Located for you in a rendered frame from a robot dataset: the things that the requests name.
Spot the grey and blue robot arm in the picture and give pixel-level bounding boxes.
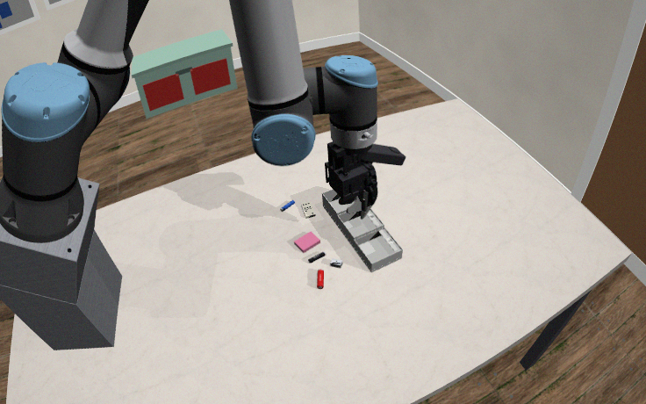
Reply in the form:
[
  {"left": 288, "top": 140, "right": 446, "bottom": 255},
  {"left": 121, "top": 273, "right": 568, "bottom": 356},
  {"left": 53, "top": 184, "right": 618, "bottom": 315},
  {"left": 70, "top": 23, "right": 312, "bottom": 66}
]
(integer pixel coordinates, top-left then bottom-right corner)
[{"left": 0, "top": 0, "right": 406, "bottom": 243}]

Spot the white domino tile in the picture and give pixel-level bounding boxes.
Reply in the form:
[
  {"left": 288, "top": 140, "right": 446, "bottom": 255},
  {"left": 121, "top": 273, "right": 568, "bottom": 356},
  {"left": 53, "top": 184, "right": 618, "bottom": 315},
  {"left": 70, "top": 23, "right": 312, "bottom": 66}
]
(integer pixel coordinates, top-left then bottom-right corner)
[{"left": 301, "top": 202, "right": 316, "bottom": 218}]

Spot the red battery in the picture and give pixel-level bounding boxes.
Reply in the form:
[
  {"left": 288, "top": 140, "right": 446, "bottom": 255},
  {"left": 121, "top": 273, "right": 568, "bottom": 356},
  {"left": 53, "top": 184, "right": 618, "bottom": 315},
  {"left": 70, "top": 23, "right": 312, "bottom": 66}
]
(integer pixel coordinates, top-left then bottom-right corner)
[{"left": 317, "top": 269, "right": 324, "bottom": 289}]

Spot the pink square pad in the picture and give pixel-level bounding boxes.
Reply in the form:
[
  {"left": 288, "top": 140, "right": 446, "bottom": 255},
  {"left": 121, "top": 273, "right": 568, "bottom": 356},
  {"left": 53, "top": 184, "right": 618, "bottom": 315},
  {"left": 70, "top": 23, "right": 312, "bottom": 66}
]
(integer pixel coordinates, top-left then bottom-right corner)
[{"left": 294, "top": 232, "right": 320, "bottom": 253}]

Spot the black battery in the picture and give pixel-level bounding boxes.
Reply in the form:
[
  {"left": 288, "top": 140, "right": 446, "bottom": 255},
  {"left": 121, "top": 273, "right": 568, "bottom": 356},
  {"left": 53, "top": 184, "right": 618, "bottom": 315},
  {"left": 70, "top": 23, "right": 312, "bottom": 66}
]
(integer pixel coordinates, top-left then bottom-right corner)
[{"left": 308, "top": 252, "right": 326, "bottom": 263}]

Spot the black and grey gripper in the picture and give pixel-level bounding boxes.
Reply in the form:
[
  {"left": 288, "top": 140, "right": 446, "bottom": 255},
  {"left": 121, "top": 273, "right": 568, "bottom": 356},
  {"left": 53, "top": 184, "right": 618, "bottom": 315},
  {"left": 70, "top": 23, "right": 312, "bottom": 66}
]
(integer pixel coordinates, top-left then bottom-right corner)
[{"left": 325, "top": 142, "right": 377, "bottom": 220}]

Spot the grey three-compartment bin rack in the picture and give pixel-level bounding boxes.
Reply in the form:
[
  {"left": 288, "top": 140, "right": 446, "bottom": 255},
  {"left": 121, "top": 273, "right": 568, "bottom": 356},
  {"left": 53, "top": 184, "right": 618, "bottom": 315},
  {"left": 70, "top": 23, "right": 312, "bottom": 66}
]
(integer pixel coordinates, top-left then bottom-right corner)
[{"left": 322, "top": 189, "right": 403, "bottom": 272}]

